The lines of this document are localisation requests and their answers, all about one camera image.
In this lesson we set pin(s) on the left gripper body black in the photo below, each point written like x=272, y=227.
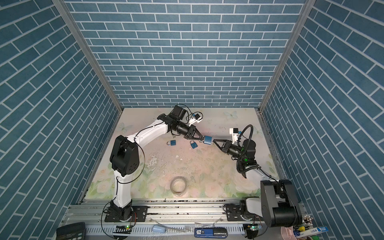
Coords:
x=184, y=130

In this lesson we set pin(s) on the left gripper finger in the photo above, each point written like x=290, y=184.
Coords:
x=194, y=138
x=200, y=137

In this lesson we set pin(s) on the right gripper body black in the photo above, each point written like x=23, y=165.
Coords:
x=234, y=151

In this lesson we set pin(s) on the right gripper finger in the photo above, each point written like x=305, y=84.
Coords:
x=223, y=142
x=223, y=148

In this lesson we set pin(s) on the blue padlock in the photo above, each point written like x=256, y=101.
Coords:
x=207, y=140
x=171, y=143
x=193, y=144

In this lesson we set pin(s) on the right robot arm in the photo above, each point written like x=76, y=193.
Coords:
x=277, y=204

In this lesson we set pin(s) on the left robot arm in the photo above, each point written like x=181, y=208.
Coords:
x=125, y=156

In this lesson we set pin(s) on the clear tape roll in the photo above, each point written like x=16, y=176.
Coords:
x=178, y=186

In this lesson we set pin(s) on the blue black device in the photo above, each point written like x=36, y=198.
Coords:
x=211, y=233

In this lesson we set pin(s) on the light blue small object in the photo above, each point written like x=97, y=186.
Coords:
x=159, y=229

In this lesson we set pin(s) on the black calculator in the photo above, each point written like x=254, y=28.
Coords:
x=75, y=231

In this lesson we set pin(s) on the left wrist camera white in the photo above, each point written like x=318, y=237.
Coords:
x=195, y=118

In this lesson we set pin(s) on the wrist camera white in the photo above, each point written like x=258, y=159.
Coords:
x=195, y=118
x=234, y=132

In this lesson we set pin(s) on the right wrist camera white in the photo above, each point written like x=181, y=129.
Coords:
x=234, y=132

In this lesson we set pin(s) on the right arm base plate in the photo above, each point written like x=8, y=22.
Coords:
x=231, y=212

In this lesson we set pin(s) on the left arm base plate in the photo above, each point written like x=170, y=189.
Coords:
x=138, y=213

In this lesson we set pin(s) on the aluminium mounting rail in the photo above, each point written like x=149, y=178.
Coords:
x=164, y=211

